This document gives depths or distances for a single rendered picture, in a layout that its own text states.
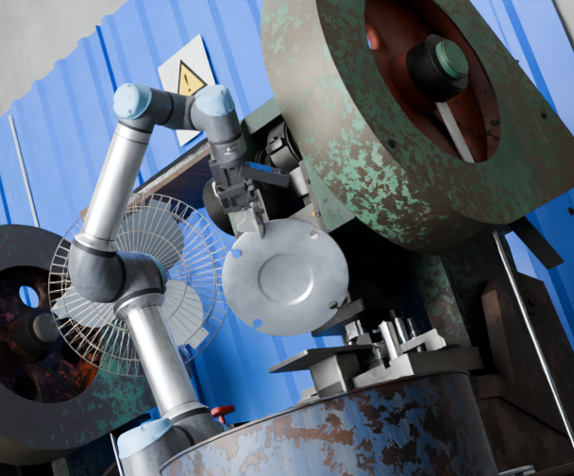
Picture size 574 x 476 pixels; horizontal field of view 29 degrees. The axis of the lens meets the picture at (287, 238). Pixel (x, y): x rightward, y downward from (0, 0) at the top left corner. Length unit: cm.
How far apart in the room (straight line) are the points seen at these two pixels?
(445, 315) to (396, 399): 159
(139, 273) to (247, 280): 25
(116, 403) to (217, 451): 264
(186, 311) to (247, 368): 123
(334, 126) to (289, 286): 40
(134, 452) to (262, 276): 54
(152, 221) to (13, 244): 66
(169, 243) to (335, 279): 102
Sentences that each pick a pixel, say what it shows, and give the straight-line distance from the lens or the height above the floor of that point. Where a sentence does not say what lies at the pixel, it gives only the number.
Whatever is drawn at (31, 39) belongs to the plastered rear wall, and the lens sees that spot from 601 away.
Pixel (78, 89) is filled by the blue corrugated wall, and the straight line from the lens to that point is 557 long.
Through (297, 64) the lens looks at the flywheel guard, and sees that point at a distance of 242.
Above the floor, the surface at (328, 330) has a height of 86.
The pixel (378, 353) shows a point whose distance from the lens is 270.
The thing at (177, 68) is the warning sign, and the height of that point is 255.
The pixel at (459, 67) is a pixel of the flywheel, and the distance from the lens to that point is 265.
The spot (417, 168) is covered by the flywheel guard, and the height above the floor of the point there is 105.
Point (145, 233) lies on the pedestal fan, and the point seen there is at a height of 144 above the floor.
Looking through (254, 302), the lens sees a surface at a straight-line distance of 251.
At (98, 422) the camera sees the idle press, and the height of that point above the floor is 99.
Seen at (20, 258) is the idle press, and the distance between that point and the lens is 391.
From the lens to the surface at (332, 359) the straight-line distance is 262.
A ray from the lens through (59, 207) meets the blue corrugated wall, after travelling 564.
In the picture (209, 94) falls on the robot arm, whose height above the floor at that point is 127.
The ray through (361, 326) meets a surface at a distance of 277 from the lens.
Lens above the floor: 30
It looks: 17 degrees up
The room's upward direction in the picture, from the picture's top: 18 degrees counter-clockwise
